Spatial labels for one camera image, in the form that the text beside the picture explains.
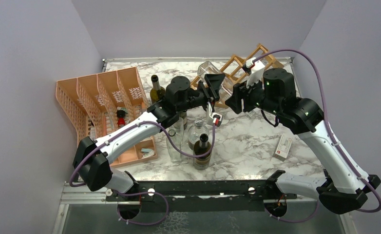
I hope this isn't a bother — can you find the dark wine bottle middle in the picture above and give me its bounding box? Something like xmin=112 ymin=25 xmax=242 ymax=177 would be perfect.
xmin=179 ymin=111 xmax=188 ymax=130

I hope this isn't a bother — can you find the black mounting rail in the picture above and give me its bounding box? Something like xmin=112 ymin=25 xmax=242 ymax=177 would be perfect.
xmin=105 ymin=179 xmax=297 ymax=213

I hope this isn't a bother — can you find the dark wine bottle front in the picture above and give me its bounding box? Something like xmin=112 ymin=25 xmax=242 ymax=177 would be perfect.
xmin=193 ymin=134 xmax=211 ymax=170

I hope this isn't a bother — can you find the wooden wine rack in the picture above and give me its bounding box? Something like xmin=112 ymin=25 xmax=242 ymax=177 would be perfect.
xmin=190 ymin=43 xmax=269 ymax=108

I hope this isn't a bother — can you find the dark wine bottle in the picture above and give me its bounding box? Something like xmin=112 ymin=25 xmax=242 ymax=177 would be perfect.
xmin=193 ymin=134 xmax=211 ymax=170
xmin=179 ymin=111 xmax=188 ymax=130

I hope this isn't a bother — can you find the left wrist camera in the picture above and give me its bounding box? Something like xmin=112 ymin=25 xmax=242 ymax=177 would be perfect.
xmin=206 ymin=102 xmax=223 ymax=127

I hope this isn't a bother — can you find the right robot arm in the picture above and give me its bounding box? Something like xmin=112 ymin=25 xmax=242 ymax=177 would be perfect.
xmin=226 ymin=68 xmax=381 ymax=215

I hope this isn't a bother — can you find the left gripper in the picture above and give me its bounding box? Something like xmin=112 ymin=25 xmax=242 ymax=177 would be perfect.
xmin=177 ymin=74 xmax=226 ymax=114

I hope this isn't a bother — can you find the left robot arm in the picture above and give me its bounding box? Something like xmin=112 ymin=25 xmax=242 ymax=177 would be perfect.
xmin=70 ymin=73 xmax=225 ymax=200

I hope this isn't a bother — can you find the small white cardboard box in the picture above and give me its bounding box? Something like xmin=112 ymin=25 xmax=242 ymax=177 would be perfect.
xmin=273 ymin=135 xmax=293 ymax=161

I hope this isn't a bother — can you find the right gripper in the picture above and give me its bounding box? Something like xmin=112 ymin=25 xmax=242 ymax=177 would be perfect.
xmin=226 ymin=74 xmax=282 ymax=116

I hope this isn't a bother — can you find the clear tall glass bottle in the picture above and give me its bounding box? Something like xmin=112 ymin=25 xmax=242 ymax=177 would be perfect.
xmin=172 ymin=117 xmax=184 ymax=134

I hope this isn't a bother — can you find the peach plastic organizer tray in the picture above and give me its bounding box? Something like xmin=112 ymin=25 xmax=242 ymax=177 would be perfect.
xmin=55 ymin=67 xmax=158 ymax=169

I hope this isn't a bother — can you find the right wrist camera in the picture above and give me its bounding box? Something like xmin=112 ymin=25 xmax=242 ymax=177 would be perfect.
xmin=242 ymin=57 xmax=265 ymax=88

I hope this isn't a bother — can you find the round clear bottle silver cap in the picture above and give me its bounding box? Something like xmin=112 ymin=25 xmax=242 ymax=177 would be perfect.
xmin=187 ymin=120 xmax=209 ymax=150

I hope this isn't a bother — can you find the clear square glass bottle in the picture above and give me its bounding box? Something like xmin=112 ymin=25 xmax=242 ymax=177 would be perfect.
xmin=197 ymin=61 xmax=234 ymax=102

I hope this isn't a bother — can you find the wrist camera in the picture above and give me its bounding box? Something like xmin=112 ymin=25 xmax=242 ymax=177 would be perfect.
xmin=242 ymin=57 xmax=265 ymax=88
xmin=206 ymin=102 xmax=223 ymax=127

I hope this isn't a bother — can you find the red black small item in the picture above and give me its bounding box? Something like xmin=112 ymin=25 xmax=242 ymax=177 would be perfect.
xmin=116 ymin=109 xmax=126 ymax=128

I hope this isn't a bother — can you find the green wine bottle back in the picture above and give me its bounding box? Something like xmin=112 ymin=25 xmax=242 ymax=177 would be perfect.
xmin=150 ymin=75 xmax=166 ymax=103

